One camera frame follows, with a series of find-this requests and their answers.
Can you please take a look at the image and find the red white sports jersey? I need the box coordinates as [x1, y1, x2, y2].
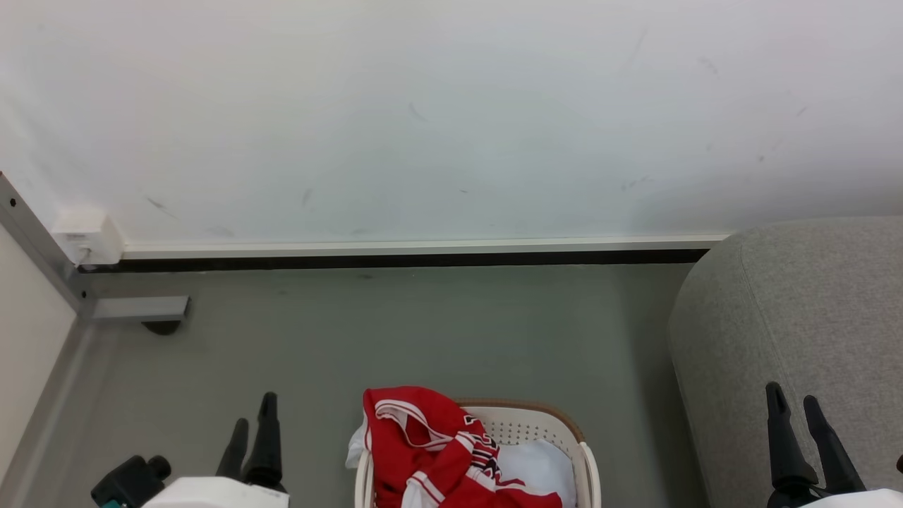
[363, 386, 564, 508]

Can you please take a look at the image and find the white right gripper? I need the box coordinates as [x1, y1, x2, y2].
[765, 382, 903, 508]

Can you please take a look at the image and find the white wall outlet box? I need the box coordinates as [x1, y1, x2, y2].
[52, 210, 125, 267]

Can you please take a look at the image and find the grey fabric sofa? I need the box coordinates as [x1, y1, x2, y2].
[667, 217, 903, 508]

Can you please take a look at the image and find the white garment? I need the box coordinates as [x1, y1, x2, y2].
[345, 415, 578, 508]

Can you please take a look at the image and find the white black baseboard strip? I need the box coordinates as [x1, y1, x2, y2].
[76, 234, 732, 274]

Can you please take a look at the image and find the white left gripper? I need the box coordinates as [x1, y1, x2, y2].
[141, 392, 291, 508]

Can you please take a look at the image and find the grey metal table leg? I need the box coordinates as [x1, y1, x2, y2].
[0, 172, 191, 327]

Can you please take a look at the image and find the white plastic laundry basket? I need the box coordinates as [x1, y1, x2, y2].
[355, 399, 602, 508]

